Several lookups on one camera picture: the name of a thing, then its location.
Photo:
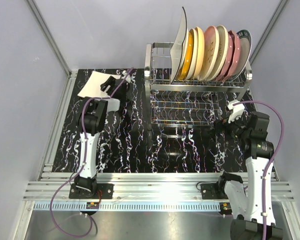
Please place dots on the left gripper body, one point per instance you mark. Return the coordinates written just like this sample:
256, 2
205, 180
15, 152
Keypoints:
110, 83

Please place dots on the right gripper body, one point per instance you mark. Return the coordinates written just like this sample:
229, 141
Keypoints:
232, 130

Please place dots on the white square plate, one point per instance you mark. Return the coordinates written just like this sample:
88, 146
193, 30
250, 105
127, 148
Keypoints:
179, 47
92, 88

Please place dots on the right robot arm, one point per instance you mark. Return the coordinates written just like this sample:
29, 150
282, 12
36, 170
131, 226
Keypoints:
251, 205

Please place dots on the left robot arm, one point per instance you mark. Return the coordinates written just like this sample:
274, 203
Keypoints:
91, 122

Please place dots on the stainless steel dish rack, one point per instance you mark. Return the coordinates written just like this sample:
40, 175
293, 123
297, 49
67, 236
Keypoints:
188, 103

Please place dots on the yellow dotted plate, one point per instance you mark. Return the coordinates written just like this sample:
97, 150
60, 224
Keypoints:
188, 56

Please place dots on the pink dotted plate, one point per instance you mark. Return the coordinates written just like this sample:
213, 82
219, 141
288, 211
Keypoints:
229, 49

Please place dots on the pink speckled plate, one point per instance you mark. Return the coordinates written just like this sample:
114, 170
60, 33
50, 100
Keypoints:
211, 44

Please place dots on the cream bordered plate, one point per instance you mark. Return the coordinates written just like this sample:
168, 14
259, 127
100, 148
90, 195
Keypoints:
221, 53

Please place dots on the grey green-rimmed plate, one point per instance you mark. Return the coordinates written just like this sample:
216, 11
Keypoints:
245, 51

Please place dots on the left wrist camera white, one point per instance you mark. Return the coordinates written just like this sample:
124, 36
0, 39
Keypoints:
123, 74

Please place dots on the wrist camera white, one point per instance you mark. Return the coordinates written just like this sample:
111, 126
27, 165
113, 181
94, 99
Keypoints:
123, 74
236, 110

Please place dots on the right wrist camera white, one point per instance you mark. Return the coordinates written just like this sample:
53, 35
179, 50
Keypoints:
236, 110

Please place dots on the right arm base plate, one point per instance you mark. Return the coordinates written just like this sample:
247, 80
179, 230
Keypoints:
212, 191

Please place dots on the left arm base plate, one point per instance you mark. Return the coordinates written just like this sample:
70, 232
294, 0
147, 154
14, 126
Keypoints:
101, 190

